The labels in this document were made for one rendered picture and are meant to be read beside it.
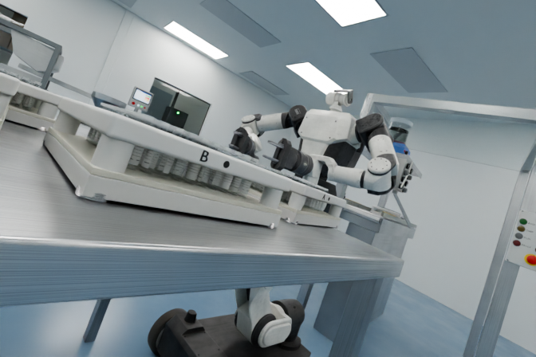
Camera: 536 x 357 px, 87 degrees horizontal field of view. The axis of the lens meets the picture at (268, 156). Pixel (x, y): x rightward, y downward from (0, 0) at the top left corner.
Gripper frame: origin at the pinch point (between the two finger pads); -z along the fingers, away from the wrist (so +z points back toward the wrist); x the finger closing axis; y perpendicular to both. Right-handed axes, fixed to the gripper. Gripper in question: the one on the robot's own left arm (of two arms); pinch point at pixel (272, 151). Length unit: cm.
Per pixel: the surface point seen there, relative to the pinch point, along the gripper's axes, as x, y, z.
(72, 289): 18, -64, -59
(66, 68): -43, 534, -70
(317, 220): 13.7, -43.1, -16.3
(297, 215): 13, -46, -25
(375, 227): 17, 19, 119
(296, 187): 9, -45, -27
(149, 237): 15, -62, -55
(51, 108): 11, -15, -63
